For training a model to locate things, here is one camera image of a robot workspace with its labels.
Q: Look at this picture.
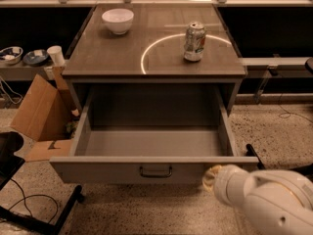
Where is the blue patterned bowl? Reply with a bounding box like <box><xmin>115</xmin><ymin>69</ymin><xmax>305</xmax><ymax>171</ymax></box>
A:
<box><xmin>0</xmin><ymin>46</ymin><xmax>23</xmax><ymax>65</ymax></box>
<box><xmin>22</xmin><ymin>49</ymin><xmax>49</xmax><ymax>67</ymax></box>

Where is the white ceramic bowl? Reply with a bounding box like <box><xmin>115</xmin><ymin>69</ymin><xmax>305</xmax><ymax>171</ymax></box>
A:
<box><xmin>102</xmin><ymin>9</ymin><xmax>134</xmax><ymax>35</ymax></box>

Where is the blue patterned bowl right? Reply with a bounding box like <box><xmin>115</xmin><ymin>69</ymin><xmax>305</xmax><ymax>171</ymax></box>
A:
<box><xmin>22</xmin><ymin>49</ymin><xmax>49</xmax><ymax>67</ymax></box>

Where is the white paper cup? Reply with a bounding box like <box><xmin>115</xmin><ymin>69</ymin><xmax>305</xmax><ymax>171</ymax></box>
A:
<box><xmin>47</xmin><ymin>45</ymin><xmax>66</xmax><ymax>67</ymax></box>

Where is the grey side shelf right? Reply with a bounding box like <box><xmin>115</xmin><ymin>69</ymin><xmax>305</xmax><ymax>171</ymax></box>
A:
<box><xmin>240</xmin><ymin>57</ymin><xmax>312</xmax><ymax>78</ymax></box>

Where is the grey drawer cabinet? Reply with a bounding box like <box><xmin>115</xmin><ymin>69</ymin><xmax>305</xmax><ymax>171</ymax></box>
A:
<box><xmin>63</xmin><ymin>3</ymin><xmax>246</xmax><ymax>109</ymax></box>

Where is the black floor cable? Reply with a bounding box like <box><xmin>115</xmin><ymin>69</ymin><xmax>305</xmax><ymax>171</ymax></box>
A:
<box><xmin>8</xmin><ymin>177</ymin><xmax>60</xmax><ymax>223</ymax></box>

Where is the crushed soda can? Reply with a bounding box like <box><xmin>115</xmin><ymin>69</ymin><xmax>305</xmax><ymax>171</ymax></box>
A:
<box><xmin>184</xmin><ymin>22</ymin><xmax>206</xmax><ymax>62</ymax></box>

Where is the brown cardboard box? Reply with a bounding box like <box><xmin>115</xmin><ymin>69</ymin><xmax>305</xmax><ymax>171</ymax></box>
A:
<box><xmin>11</xmin><ymin>67</ymin><xmax>79</xmax><ymax>162</ymax></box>

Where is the grey side shelf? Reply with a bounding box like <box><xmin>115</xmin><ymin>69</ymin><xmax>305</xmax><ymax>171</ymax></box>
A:
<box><xmin>240</xmin><ymin>57</ymin><xmax>312</xmax><ymax>78</ymax></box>
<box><xmin>0</xmin><ymin>60</ymin><xmax>56</xmax><ymax>81</ymax></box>

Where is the black stand base left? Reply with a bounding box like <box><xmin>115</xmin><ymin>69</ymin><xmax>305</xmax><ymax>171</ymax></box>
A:
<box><xmin>0</xmin><ymin>130</ymin><xmax>86</xmax><ymax>235</ymax></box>

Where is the blue patterned bowl left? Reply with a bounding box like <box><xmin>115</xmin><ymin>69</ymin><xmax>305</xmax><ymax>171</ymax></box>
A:
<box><xmin>0</xmin><ymin>46</ymin><xmax>23</xmax><ymax>65</ymax></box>

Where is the black top drawer handle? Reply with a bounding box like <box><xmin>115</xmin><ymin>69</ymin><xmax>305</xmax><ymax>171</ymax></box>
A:
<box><xmin>139</xmin><ymin>166</ymin><xmax>172</xmax><ymax>178</ymax></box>

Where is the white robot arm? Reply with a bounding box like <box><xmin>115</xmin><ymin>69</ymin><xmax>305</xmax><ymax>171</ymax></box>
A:
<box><xmin>202</xmin><ymin>164</ymin><xmax>313</xmax><ymax>235</ymax></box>

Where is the grey side shelf left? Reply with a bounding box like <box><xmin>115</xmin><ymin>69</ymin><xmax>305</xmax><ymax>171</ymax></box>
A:
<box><xmin>0</xmin><ymin>60</ymin><xmax>56</xmax><ymax>81</ymax></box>

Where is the black stand leg right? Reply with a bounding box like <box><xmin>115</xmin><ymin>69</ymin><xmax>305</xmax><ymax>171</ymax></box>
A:
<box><xmin>246</xmin><ymin>144</ymin><xmax>313</xmax><ymax>180</ymax></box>

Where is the grey top drawer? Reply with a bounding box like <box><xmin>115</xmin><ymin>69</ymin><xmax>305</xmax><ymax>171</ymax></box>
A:
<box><xmin>50</xmin><ymin>91</ymin><xmax>257</xmax><ymax>184</ymax></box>

